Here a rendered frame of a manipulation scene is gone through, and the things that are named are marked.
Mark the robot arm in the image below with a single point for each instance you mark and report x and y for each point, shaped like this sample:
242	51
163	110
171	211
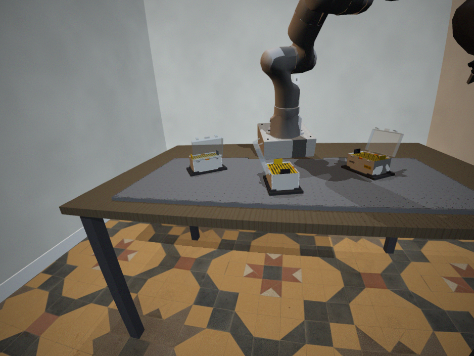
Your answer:
280	62

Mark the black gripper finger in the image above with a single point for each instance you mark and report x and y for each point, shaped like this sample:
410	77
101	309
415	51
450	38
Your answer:
471	77

